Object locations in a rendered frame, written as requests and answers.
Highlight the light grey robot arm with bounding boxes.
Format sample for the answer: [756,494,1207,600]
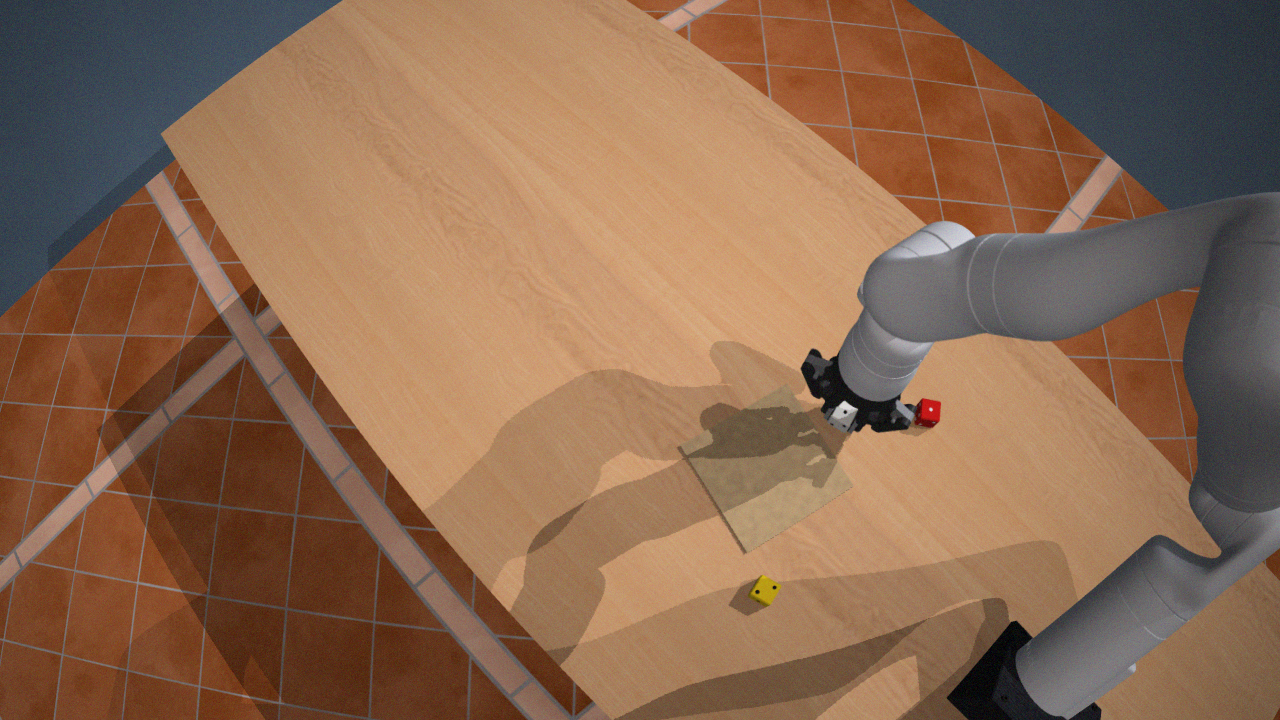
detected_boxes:
[838,192,1280,720]

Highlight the red die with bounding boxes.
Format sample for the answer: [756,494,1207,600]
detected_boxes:
[915,398,941,428]

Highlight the tan square mat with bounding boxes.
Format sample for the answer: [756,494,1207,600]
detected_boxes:
[680,384,852,553]

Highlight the white die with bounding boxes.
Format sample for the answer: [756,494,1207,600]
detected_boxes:
[827,401,858,433]

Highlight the yellow die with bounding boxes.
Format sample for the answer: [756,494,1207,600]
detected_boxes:
[748,575,781,607]

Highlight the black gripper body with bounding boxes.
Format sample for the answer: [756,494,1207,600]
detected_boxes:
[824,350,901,413]

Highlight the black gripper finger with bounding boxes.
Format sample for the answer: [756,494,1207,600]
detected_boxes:
[847,398,916,434]
[800,348,845,420]

